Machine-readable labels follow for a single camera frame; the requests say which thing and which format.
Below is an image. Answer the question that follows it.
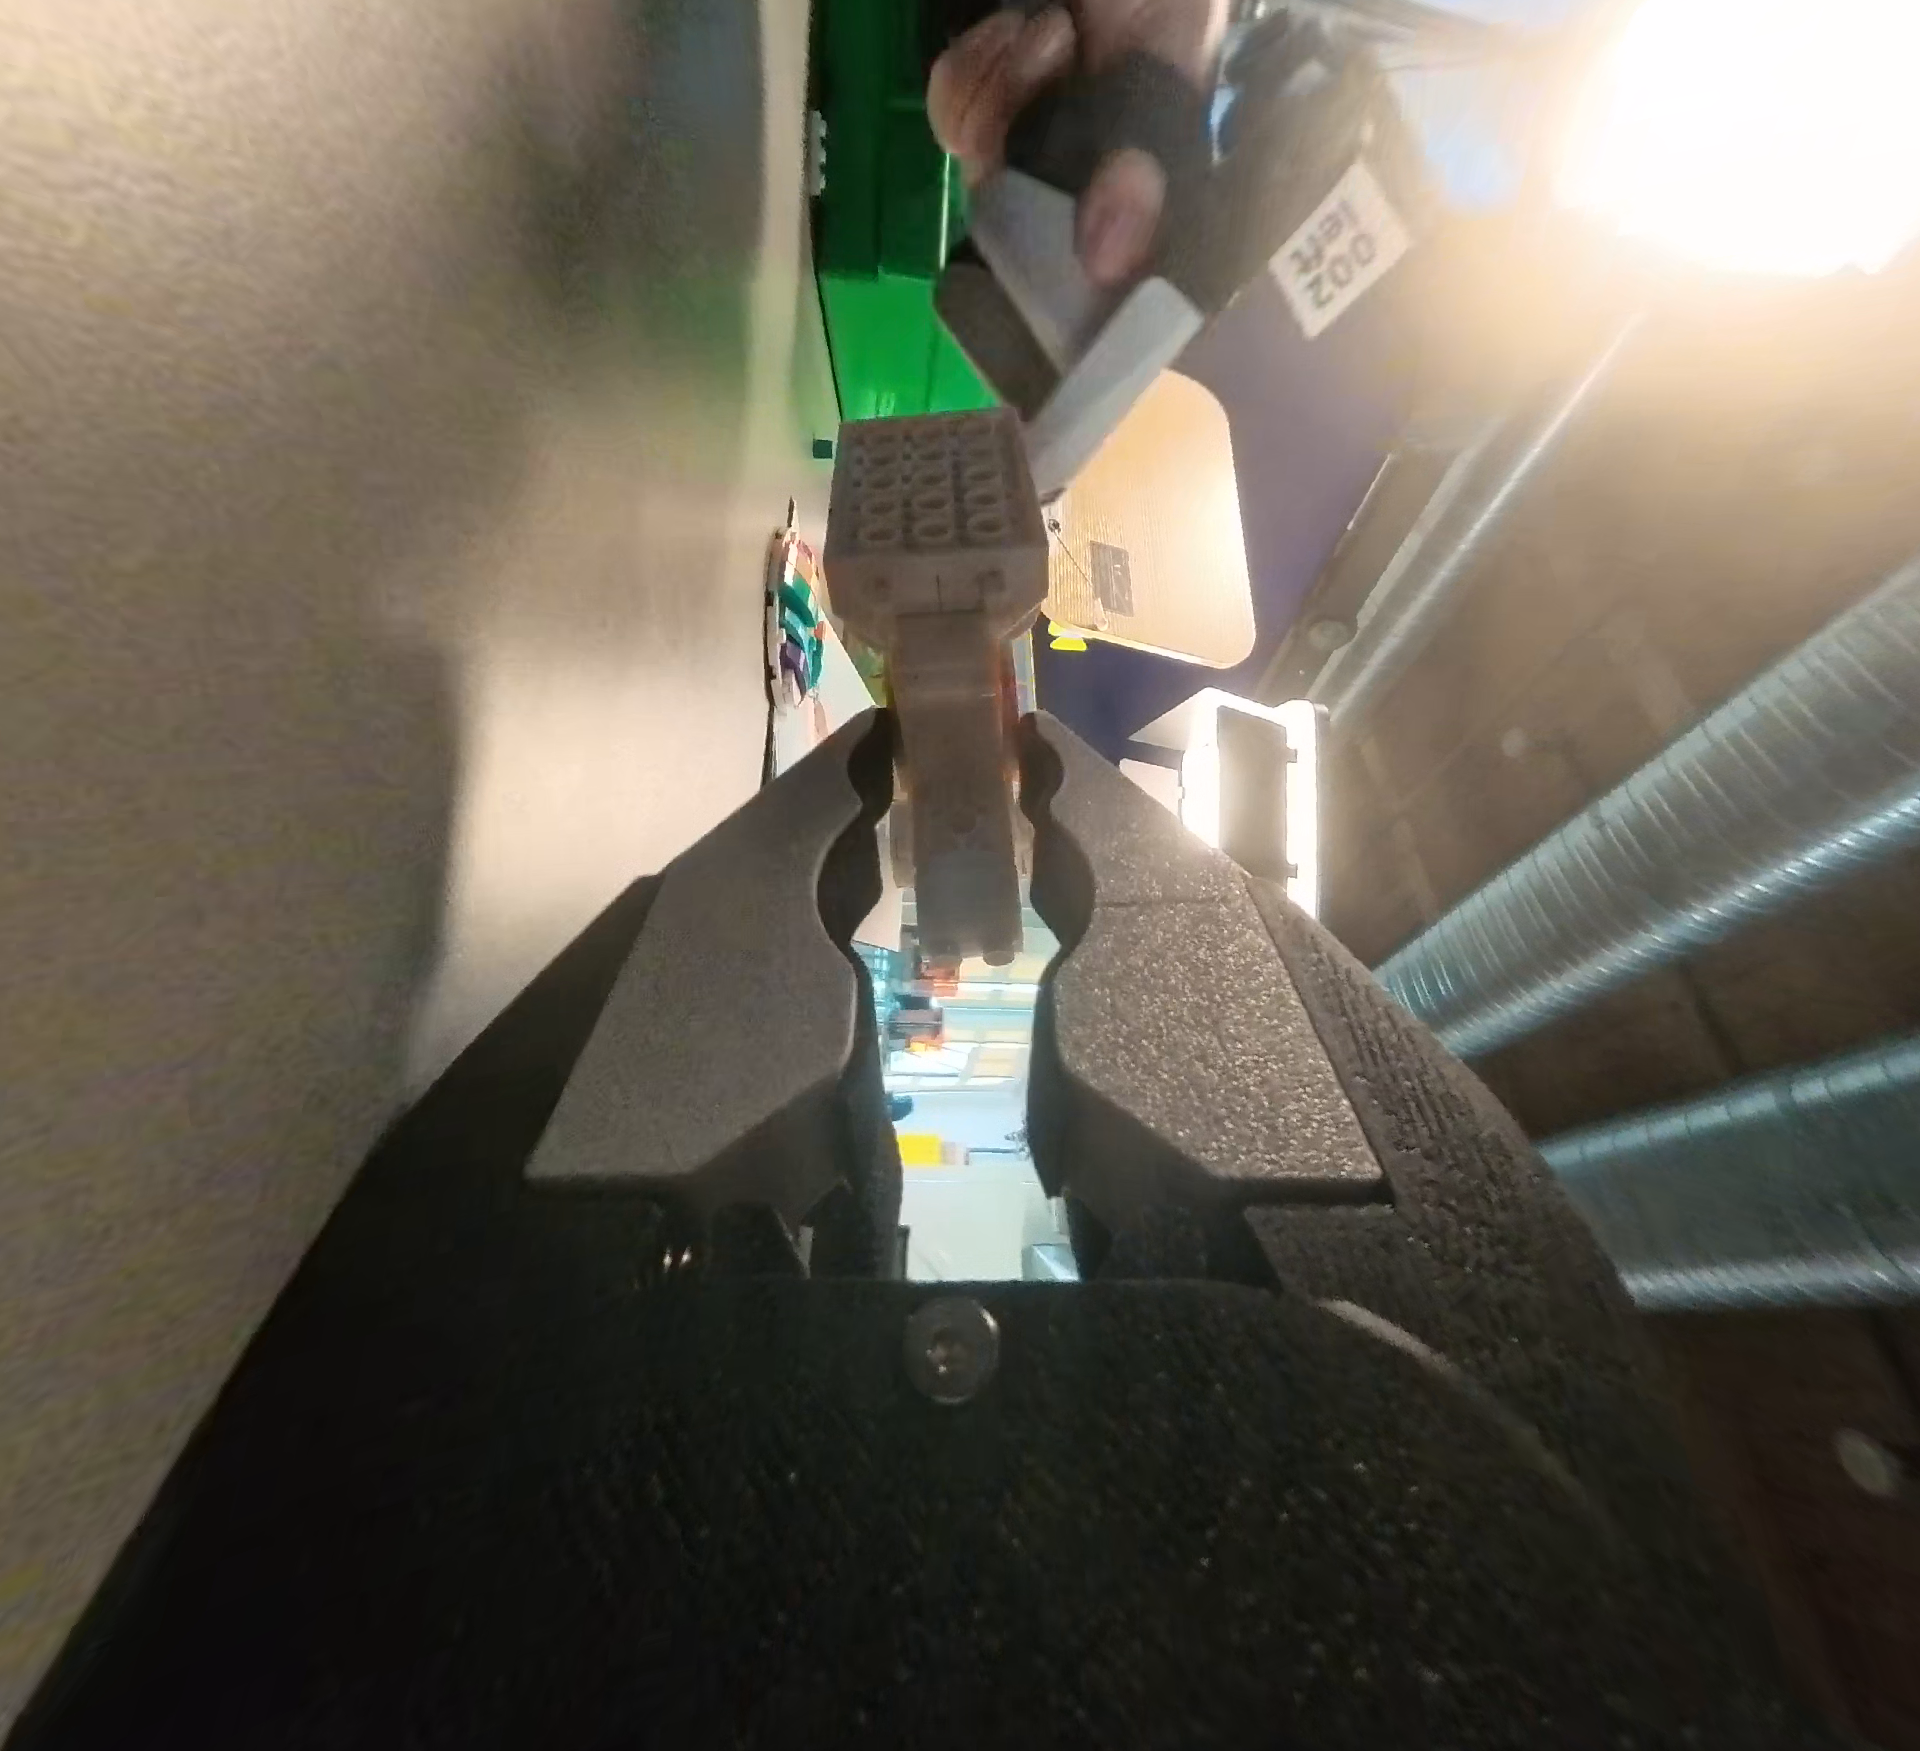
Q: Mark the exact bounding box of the green plastic bin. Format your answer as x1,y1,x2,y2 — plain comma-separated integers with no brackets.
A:
808,0,1037,424

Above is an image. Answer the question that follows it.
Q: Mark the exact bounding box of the tan rounded panel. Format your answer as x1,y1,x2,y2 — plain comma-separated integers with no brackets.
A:
1041,370,1257,670

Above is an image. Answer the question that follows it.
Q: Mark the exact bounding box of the pile of colourful lego pieces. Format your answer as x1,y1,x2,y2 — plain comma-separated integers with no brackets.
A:
762,527,836,708

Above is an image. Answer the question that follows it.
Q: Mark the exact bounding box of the bright ceiling lamp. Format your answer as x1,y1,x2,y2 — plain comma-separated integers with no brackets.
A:
1551,0,1920,285

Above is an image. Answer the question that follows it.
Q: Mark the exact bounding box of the partly built lego model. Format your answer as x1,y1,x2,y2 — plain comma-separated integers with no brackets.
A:
826,413,1052,973

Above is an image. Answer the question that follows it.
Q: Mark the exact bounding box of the thin metal conduit pipe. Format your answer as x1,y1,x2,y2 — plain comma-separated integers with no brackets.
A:
1306,310,1668,734

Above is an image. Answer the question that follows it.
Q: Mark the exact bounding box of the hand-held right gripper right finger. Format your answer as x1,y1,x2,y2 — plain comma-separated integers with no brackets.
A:
1018,711,1389,1209

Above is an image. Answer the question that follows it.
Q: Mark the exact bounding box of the silver ribbed air duct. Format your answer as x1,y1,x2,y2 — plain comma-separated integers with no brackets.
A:
1538,1038,1920,1309
1374,566,1920,1064

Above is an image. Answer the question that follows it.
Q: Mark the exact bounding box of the white lit wall fixture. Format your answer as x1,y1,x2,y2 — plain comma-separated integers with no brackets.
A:
1179,684,1321,921

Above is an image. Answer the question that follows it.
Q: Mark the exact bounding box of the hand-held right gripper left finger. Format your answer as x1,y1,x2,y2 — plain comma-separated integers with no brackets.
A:
526,708,901,1221

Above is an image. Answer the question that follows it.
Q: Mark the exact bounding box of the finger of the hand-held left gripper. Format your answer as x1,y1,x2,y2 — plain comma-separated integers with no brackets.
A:
934,164,1142,421
1025,278,1205,504

